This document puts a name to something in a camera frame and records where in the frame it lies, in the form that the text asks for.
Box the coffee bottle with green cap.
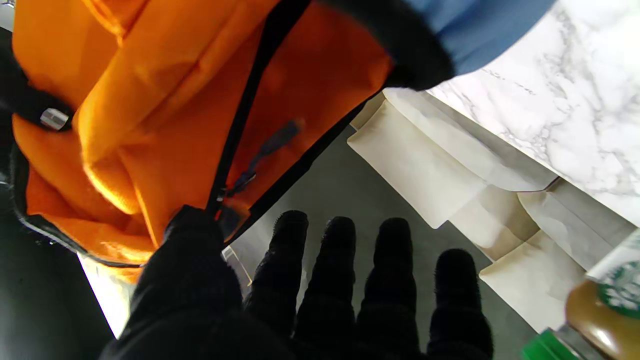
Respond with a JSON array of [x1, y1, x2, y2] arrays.
[[520, 239, 640, 360]]

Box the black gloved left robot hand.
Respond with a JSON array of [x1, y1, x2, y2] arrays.
[[100, 205, 494, 360]]

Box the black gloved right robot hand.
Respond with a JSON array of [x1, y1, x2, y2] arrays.
[[0, 47, 77, 133]]

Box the orange and blue backpack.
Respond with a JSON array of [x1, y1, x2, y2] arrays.
[[10, 0, 558, 273]]

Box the cream white sofa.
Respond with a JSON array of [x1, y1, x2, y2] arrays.
[[347, 87, 640, 336]]

